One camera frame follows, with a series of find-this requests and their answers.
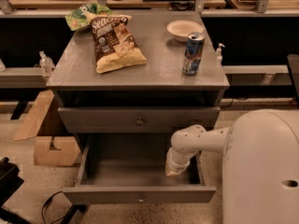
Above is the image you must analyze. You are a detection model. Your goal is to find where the cardboard box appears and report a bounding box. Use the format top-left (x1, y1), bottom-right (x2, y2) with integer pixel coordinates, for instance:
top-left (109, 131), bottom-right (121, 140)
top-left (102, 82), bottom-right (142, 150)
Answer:
top-left (14, 90), bottom-right (80, 167)

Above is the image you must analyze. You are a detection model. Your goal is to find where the clear sanitizer bottle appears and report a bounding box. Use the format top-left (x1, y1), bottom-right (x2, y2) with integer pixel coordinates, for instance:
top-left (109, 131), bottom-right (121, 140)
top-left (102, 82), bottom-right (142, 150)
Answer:
top-left (39, 51), bottom-right (55, 76)

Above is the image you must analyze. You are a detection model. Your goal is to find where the white bowl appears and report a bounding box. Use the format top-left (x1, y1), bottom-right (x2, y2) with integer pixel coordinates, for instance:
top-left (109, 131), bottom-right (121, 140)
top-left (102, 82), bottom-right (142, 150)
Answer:
top-left (167, 21), bottom-right (204, 42)

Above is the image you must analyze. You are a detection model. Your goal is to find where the black cable on floor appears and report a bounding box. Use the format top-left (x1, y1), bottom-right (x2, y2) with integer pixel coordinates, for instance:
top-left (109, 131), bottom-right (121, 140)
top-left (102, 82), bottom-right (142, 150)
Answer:
top-left (41, 190), bottom-right (68, 224)

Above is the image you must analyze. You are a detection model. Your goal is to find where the green snack bag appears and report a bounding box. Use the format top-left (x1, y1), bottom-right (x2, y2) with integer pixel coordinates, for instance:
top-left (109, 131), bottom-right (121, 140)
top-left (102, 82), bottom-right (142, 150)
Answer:
top-left (65, 3), bottom-right (112, 31)

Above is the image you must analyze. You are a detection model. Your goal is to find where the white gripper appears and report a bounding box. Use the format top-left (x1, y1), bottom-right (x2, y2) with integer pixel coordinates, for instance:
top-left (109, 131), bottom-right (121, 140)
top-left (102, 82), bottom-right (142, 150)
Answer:
top-left (165, 147), bottom-right (196, 177)

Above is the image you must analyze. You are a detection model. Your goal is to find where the grey drawer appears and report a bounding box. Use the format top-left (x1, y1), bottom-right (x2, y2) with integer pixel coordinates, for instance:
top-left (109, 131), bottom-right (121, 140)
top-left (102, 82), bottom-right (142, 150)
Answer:
top-left (58, 107), bottom-right (220, 133)
top-left (64, 133), bottom-right (216, 204)

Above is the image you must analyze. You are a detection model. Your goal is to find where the grey top drawer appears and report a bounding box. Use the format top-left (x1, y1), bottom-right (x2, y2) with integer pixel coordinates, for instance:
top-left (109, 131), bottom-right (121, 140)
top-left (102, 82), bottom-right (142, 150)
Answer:
top-left (58, 107), bottom-right (220, 133)

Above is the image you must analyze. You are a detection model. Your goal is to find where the blue drink can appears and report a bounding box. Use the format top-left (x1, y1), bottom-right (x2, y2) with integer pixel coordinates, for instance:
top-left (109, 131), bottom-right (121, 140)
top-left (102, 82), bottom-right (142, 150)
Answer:
top-left (182, 32), bottom-right (205, 76)

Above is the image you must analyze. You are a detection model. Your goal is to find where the brown yellow chip bag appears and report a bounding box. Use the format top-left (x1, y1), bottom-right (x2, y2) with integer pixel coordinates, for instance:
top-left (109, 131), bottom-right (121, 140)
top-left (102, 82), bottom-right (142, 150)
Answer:
top-left (85, 12), bottom-right (147, 74)

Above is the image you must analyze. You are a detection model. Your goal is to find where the black stand leg left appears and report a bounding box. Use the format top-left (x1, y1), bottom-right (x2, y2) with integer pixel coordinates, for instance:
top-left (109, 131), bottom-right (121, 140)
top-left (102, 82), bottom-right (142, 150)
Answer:
top-left (60, 205), bottom-right (87, 224)

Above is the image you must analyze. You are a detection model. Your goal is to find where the grey drawer cabinet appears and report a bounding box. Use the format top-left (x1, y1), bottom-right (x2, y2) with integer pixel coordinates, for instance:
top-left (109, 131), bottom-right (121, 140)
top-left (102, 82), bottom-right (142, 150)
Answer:
top-left (46, 10), bottom-right (231, 135)

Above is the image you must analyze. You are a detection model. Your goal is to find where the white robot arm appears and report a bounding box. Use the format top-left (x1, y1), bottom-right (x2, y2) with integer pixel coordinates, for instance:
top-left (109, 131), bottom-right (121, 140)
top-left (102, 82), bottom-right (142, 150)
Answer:
top-left (165, 109), bottom-right (299, 224)

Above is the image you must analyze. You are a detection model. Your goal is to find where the black crate left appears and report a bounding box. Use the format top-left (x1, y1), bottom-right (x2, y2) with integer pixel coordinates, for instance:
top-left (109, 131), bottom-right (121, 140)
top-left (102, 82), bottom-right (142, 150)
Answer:
top-left (0, 157), bottom-right (30, 224)

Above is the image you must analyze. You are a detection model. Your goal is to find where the white pump bottle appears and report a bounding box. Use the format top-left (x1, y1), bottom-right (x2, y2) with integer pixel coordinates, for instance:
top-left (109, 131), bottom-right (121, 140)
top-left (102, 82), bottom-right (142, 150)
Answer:
top-left (216, 43), bottom-right (225, 66)

